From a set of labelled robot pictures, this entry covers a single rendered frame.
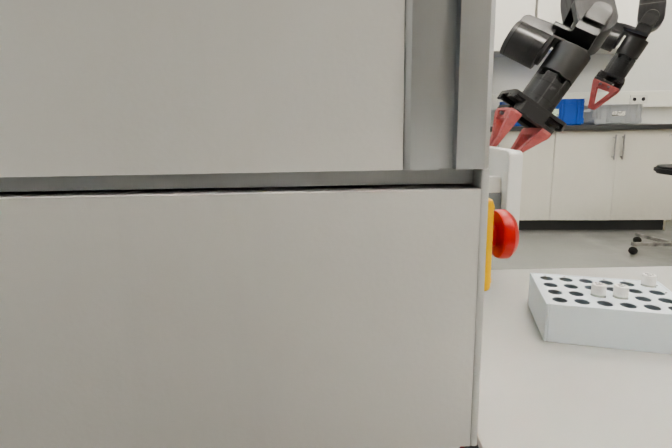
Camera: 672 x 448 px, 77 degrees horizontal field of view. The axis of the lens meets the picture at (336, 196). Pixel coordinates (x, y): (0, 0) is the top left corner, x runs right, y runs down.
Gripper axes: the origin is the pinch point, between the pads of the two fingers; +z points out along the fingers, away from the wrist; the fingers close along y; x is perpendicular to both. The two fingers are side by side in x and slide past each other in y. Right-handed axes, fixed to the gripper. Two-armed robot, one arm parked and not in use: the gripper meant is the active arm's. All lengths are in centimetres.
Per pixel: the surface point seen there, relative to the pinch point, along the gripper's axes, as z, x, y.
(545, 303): 13.6, 33.2, 0.3
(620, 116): -128, -303, -181
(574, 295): 11.6, 30.6, -3.4
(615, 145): -97, -274, -177
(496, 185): 5.8, 16.4, 4.0
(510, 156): 2.1, 18.2, 5.5
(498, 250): 11.6, 37.9, 9.5
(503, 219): 9.4, 38.1, 10.8
